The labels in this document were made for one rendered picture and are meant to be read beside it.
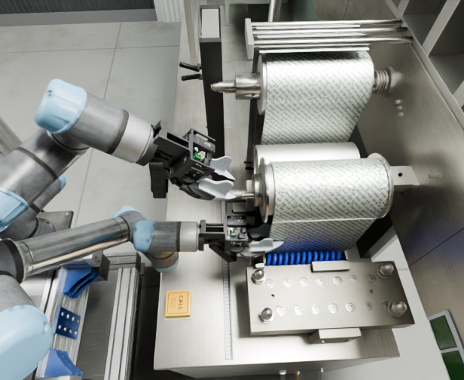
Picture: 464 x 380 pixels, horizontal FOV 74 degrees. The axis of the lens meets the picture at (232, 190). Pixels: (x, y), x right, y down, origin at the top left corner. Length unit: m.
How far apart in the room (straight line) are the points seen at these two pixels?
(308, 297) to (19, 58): 3.53
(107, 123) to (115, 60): 2.94
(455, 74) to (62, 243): 0.87
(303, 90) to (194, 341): 0.71
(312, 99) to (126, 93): 2.40
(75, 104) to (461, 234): 0.66
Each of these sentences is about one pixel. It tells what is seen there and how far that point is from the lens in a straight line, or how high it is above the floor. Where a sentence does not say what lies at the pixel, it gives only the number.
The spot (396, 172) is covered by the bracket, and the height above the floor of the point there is 1.29.
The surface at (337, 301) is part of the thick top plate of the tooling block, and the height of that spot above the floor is 1.03.
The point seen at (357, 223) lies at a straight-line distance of 0.78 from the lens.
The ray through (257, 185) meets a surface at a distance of 0.66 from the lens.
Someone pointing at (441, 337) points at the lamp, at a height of 1.18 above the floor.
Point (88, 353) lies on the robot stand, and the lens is 1.77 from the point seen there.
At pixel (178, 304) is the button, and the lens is 0.95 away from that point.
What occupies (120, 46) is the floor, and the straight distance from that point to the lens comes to 3.61.
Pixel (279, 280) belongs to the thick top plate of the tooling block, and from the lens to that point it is 0.85.
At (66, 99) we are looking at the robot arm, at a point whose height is 1.55.
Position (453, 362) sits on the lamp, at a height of 1.19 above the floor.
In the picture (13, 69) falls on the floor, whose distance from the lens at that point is 3.74.
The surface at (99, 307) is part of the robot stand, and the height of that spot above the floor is 0.21.
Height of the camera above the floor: 1.84
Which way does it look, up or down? 57 degrees down
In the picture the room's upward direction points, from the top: straight up
